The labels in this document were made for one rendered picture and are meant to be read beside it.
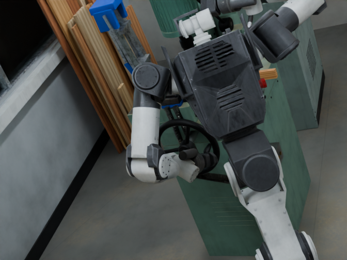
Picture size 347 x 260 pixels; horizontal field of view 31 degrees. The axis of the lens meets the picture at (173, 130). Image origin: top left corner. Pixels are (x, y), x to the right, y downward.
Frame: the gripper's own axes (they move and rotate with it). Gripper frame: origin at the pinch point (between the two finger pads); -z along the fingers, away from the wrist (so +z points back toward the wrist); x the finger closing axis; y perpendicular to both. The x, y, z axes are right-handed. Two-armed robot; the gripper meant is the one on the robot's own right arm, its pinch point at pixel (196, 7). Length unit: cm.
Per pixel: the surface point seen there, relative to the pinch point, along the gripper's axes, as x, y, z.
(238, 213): 75, 70, -11
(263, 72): 19.4, 33.5, 15.8
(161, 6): -2.9, -1.4, -15.3
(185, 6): -3.3, 3.6, -6.9
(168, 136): 42, 36, -31
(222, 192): 66, 60, -15
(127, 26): -37, 80, -83
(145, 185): 49, 133, -100
